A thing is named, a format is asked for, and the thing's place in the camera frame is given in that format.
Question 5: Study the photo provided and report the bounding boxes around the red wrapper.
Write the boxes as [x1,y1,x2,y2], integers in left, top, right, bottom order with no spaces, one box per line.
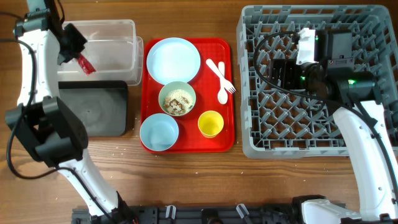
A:
[77,54,96,75]

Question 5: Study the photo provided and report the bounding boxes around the yellow plastic cup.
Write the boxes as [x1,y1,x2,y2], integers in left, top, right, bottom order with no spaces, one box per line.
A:
[198,110,224,138]

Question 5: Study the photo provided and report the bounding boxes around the rice and food scraps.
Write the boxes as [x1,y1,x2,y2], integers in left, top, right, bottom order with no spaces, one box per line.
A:
[163,89,193,116]

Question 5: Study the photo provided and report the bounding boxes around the green bowl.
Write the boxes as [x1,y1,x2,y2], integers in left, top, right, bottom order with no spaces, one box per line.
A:
[158,82,197,116]

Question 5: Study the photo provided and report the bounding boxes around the light blue bowl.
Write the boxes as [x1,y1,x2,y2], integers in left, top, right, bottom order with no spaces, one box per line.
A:
[140,113,179,152]

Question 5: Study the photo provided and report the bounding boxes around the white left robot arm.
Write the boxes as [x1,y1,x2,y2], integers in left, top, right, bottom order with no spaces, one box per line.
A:
[5,0,139,223]

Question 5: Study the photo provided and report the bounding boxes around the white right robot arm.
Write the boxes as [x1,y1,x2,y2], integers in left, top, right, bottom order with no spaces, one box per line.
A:
[264,28,397,223]

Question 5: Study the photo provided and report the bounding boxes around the grey dishwasher rack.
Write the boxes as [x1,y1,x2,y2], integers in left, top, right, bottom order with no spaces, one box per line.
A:
[236,5,397,159]

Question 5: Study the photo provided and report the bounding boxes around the clear plastic bin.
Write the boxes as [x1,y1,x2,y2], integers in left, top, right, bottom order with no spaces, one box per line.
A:
[58,19,144,86]

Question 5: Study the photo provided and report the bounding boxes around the white plastic fork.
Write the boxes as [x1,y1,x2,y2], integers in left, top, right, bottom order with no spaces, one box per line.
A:
[206,58,236,93]

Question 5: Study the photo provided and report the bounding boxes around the white plastic spoon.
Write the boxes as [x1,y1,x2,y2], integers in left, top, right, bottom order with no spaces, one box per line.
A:
[218,62,228,105]

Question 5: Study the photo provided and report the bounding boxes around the black tray bin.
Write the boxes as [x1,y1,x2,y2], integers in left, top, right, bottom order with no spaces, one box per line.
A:
[58,80,128,137]

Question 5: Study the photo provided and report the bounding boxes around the red plastic tray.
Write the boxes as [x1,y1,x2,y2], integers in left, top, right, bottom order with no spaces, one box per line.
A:
[141,37,235,154]

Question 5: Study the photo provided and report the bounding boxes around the light blue plate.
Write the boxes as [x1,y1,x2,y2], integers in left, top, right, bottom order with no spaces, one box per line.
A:
[146,37,201,85]

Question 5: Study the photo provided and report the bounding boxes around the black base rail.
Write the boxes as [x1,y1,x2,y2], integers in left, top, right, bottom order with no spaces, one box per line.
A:
[71,203,346,224]

